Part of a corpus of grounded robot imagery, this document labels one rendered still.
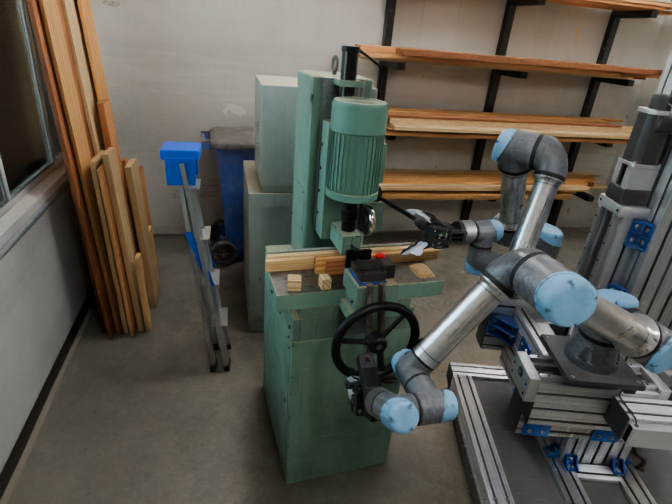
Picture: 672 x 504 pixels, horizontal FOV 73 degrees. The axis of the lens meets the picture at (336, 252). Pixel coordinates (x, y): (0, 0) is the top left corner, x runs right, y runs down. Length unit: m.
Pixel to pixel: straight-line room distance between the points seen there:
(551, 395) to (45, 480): 1.88
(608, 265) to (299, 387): 1.11
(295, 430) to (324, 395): 0.19
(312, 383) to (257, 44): 2.68
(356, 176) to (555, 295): 0.69
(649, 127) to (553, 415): 0.90
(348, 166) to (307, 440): 1.06
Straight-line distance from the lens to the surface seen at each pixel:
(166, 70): 3.74
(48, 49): 2.46
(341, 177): 1.44
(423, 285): 1.61
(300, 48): 3.75
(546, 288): 1.07
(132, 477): 2.17
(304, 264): 1.58
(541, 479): 2.06
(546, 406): 1.61
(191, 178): 2.06
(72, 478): 2.24
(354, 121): 1.39
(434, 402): 1.14
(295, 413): 1.78
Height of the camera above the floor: 1.66
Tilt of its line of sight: 26 degrees down
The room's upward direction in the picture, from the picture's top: 5 degrees clockwise
